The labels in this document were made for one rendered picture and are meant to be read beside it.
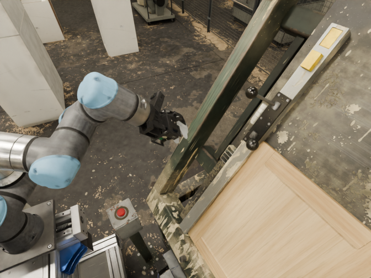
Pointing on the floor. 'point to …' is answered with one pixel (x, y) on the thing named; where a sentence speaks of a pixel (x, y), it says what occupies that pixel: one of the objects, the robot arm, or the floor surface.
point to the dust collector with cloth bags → (154, 10)
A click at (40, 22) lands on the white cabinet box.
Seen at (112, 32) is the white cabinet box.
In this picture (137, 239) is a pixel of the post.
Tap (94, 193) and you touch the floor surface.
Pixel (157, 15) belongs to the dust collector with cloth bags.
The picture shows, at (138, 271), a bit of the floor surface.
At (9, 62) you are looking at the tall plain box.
